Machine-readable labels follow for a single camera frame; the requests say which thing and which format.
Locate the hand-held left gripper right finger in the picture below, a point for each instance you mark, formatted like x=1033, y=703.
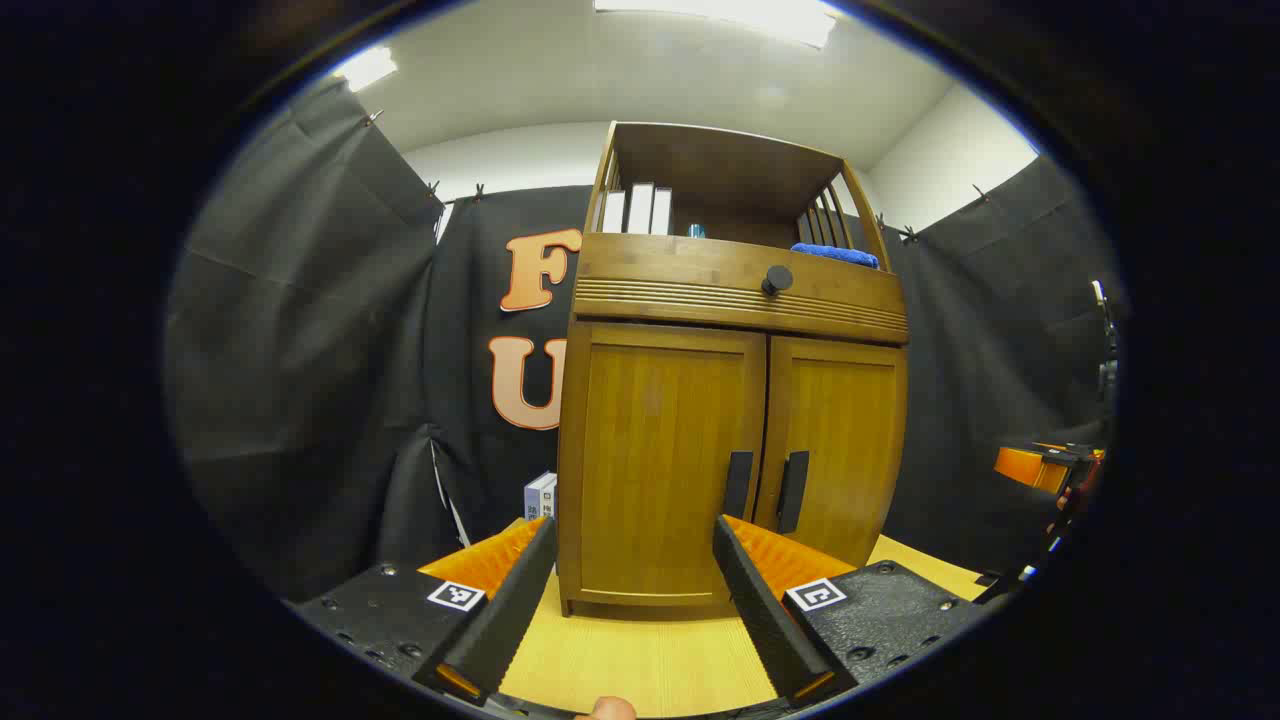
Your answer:
x=765, y=610

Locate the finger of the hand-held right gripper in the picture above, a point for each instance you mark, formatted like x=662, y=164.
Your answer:
x=1025, y=468

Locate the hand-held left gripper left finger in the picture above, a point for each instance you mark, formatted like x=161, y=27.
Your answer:
x=505, y=610

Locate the wooden cabinet door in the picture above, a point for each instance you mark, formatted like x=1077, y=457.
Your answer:
x=850, y=440
x=660, y=450

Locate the wooden double-door shoe cabinet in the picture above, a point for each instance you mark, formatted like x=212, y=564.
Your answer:
x=730, y=190

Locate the pale blue book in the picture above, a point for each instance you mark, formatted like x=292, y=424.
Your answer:
x=540, y=495

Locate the blue folded cloth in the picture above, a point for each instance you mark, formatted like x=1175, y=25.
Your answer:
x=835, y=255

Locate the black backdrop cloth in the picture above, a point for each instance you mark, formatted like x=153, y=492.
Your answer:
x=300, y=350

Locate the wooden drawer with black knob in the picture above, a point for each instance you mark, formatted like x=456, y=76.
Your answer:
x=680, y=275

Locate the white book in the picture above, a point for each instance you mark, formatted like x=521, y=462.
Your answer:
x=613, y=212
x=661, y=211
x=640, y=208

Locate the small ceiling light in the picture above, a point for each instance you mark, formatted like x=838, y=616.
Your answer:
x=366, y=68

